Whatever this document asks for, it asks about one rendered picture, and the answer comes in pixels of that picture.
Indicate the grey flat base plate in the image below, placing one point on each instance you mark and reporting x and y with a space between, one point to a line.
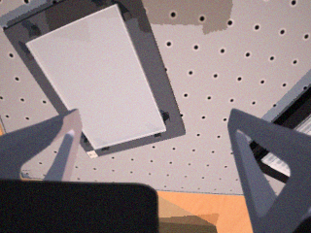
250 55

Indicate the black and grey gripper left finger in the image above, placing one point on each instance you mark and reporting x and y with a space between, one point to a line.
19 146

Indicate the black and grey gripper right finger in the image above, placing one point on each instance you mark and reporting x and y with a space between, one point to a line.
293 204

